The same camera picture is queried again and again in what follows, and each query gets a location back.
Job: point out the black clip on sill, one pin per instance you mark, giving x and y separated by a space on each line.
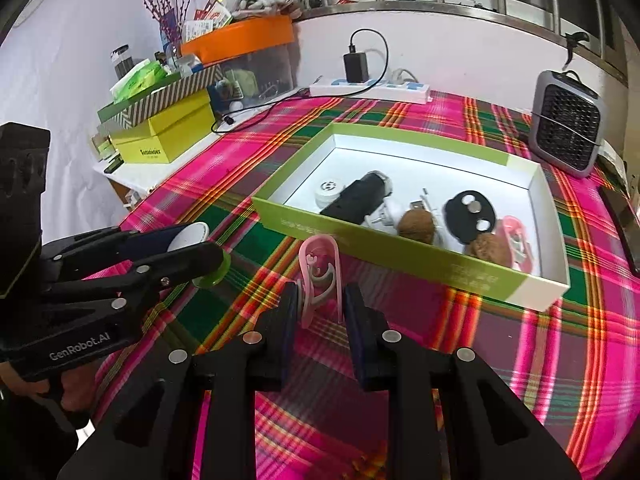
575 40

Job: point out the yellow cardboard box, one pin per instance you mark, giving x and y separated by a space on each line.
160 135

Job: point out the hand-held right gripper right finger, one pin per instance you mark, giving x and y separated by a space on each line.
356 335

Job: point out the black charger adapter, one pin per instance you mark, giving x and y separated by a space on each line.
355 67

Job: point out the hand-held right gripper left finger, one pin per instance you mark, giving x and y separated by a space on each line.
290 330

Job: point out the green tissue pack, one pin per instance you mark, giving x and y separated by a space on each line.
137 80

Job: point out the pink plastic clip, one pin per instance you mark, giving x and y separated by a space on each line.
515 225
306 307

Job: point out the brown walnut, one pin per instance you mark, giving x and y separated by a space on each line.
415 227
487 250

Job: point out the black round disc with holes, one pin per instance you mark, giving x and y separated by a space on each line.
460 225

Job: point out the grey mini fan heater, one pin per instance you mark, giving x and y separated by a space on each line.
565 125

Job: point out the red white paper packets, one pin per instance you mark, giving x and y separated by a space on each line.
205 20

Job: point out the clear bin with orange lid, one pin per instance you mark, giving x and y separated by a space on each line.
240 37

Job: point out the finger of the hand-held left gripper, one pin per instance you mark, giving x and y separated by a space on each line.
190 265
145 242

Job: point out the green spool with white top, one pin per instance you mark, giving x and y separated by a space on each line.
192 234

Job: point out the black handheld device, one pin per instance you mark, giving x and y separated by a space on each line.
355 197

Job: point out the white power strip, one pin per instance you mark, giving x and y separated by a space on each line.
370 91

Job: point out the person's left hand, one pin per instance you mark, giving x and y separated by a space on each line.
77 387

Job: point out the white round cap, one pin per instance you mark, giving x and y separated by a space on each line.
327 191

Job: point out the pink green plaid tablecloth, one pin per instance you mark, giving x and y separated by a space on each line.
575 360

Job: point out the green and white cardboard box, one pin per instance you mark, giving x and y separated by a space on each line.
450 170

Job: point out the dark lidded jar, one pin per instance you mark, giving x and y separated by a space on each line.
121 62

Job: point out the zigzag striped box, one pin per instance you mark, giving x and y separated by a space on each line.
150 105

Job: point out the black smartphone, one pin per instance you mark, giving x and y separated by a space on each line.
622 230

